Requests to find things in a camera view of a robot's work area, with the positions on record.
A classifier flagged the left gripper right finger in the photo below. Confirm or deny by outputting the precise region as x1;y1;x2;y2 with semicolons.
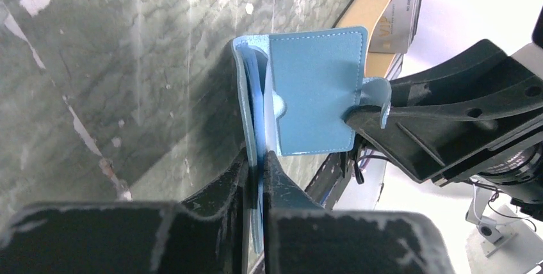
263;151;453;273

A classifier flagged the credit cards stack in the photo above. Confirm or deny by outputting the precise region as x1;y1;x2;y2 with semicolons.
369;0;421;80

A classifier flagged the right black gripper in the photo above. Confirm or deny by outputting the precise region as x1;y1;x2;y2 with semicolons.
346;20;542;220

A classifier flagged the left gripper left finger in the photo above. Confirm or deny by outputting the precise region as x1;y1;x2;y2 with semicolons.
1;151;249;273

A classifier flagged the tan card tray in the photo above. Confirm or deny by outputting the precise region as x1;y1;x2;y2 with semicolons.
334;0;395;77

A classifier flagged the blue leather card holder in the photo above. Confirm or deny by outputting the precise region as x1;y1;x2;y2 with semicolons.
231;26;391;253

